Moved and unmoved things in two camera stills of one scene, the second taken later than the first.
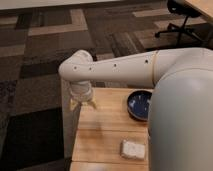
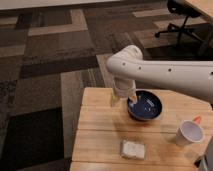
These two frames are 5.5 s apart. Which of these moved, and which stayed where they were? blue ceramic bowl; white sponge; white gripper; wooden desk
Moved: white gripper
Stayed: wooden desk; blue ceramic bowl; white sponge
